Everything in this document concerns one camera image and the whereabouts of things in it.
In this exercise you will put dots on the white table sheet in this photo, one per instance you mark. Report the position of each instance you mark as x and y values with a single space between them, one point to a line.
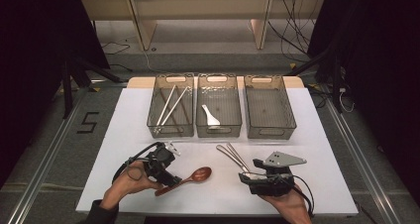
132 125

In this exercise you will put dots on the beige wooden desk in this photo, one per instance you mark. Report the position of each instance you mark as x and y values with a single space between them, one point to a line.
198 6

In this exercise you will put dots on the person's right hand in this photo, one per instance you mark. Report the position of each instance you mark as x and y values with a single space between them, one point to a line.
294 207

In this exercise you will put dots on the person's left hand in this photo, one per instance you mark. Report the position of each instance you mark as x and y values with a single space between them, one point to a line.
128 184

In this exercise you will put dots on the translucent grey plastic bin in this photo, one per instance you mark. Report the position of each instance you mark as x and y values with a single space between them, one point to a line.
185 118
268 111
228 98

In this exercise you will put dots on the black metal stand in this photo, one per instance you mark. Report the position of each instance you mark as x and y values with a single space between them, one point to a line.
336 85
67 88

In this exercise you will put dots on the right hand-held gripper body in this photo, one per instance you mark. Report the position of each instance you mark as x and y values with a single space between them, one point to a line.
274 186

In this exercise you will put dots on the long metal floor rail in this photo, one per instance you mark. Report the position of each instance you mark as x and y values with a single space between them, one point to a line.
43 171
360 158

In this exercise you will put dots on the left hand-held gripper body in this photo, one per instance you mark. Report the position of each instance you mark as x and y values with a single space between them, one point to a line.
160 161

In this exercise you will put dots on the brown wooden spoon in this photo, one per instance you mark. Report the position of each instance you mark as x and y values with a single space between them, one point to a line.
201 173

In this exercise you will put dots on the silver metal fork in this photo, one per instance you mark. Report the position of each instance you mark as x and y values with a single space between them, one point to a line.
236 154
231 158

